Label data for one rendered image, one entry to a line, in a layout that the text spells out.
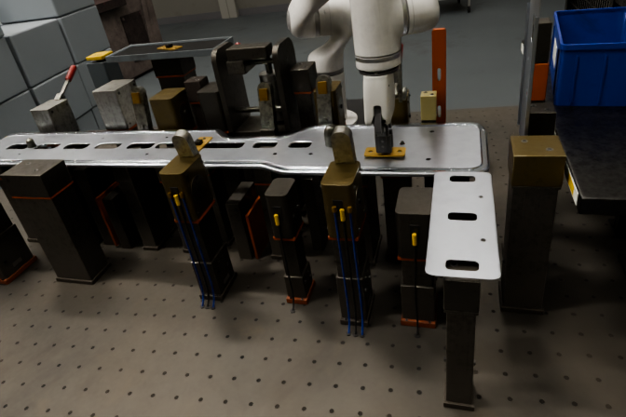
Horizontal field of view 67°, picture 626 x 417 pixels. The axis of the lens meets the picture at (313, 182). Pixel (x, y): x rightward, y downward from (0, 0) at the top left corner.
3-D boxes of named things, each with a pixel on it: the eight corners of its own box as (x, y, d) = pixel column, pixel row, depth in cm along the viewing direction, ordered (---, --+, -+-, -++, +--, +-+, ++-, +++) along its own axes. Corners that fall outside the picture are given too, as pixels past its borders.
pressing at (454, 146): (-51, 170, 128) (-54, 165, 127) (14, 134, 146) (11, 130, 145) (490, 178, 87) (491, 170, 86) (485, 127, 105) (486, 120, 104)
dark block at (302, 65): (312, 208, 139) (289, 70, 119) (318, 195, 145) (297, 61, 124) (328, 208, 138) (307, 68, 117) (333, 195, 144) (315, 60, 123)
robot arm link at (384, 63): (360, 46, 92) (360, 60, 94) (350, 60, 85) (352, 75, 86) (402, 43, 90) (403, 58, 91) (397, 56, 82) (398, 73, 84)
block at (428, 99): (423, 227, 124) (420, 96, 106) (424, 220, 127) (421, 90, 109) (437, 227, 123) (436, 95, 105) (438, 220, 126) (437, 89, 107)
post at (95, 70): (129, 182, 171) (84, 64, 149) (142, 172, 177) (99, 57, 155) (147, 183, 168) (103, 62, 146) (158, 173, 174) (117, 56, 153)
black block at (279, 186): (282, 313, 105) (256, 203, 90) (295, 283, 113) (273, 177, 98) (305, 316, 103) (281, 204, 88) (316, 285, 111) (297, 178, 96)
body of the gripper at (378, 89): (363, 56, 93) (368, 108, 99) (353, 73, 85) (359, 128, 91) (401, 53, 91) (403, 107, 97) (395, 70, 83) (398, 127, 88)
